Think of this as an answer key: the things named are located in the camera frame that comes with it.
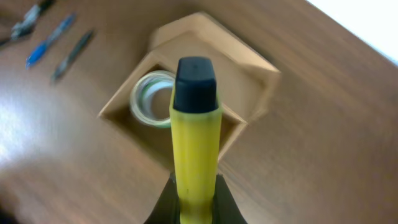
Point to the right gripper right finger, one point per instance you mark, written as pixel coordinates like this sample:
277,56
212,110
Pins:
225,209

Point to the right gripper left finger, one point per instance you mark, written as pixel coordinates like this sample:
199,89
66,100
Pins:
167,208

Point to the yellow highlighter marker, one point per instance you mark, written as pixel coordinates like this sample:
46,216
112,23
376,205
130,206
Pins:
195,116

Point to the beige masking tape roll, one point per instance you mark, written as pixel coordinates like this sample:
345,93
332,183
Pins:
133,99

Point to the black and grey marker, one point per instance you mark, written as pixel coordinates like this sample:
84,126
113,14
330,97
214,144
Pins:
26,26

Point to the brown cardboard box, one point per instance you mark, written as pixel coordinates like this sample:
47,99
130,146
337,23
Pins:
245,80

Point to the black pen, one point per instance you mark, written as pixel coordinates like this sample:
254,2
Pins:
72,56

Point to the blue ballpoint pen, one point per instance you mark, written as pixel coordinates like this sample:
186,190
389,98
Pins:
43,47

